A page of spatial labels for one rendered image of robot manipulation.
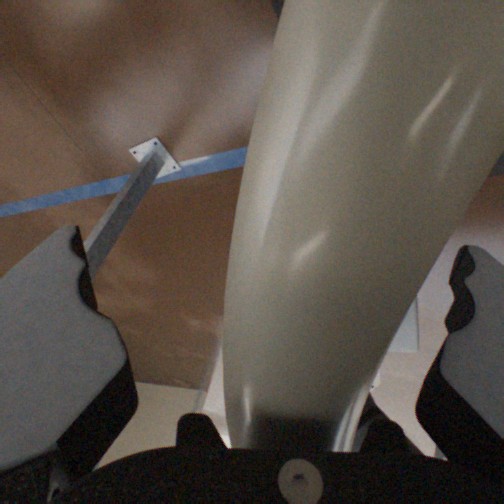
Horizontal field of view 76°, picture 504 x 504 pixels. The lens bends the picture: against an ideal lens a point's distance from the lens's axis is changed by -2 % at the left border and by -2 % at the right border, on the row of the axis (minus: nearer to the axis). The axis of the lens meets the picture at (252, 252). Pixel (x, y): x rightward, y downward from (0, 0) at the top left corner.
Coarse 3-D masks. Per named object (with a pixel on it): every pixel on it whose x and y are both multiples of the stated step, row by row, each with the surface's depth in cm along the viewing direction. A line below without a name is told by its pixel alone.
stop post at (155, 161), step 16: (144, 144) 162; (160, 144) 160; (144, 160) 163; (160, 160) 166; (144, 176) 155; (160, 176) 177; (128, 192) 146; (144, 192) 154; (112, 208) 141; (128, 208) 144; (96, 224) 138; (112, 224) 136; (96, 240) 129; (112, 240) 135; (96, 256) 128; (96, 272) 127
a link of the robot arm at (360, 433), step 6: (378, 414) 63; (384, 414) 64; (372, 420) 61; (366, 426) 60; (360, 432) 60; (366, 432) 59; (354, 438) 59; (360, 438) 59; (408, 438) 61; (354, 444) 59; (360, 444) 58; (408, 444) 58; (414, 444) 60; (354, 450) 58; (414, 450) 58; (420, 450) 59
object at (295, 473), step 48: (192, 432) 5; (384, 432) 5; (96, 480) 4; (144, 480) 4; (192, 480) 4; (240, 480) 4; (288, 480) 4; (336, 480) 4; (384, 480) 4; (432, 480) 4; (480, 480) 4
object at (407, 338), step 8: (416, 296) 71; (416, 304) 73; (408, 312) 75; (416, 312) 75; (408, 320) 78; (416, 320) 78; (400, 328) 82; (408, 328) 81; (416, 328) 80; (400, 336) 85; (408, 336) 84; (416, 336) 83; (392, 344) 89; (400, 344) 88; (408, 344) 87; (416, 344) 86
